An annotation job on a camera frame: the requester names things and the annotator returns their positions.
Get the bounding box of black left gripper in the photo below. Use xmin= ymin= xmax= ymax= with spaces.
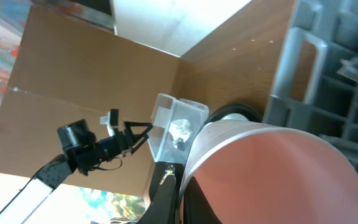
xmin=57 ymin=109 xmax=153 ymax=175

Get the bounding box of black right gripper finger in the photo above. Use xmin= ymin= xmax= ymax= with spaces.
xmin=137 ymin=170 xmax=177 ymax=224

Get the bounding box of white napkin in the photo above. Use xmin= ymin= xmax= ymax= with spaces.
xmin=168 ymin=119 xmax=192 ymax=149

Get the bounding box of pink plastic cup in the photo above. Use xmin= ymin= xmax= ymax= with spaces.
xmin=181 ymin=120 xmax=358 ymax=223

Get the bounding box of grey round plate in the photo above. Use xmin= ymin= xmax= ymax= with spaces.
xmin=221 ymin=113 xmax=249 ymax=121

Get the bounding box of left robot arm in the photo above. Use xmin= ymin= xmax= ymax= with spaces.
xmin=0 ymin=109 xmax=153 ymax=223

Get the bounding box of clear plastic waste bin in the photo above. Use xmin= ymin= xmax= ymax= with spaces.
xmin=148 ymin=93 xmax=209 ymax=164

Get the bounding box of grey dishwasher rack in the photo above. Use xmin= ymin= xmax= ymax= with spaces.
xmin=263 ymin=0 xmax=358 ymax=173

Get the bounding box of round black tray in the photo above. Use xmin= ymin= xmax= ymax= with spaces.
xmin=204 ymin=103 xmax=263 ymax=124

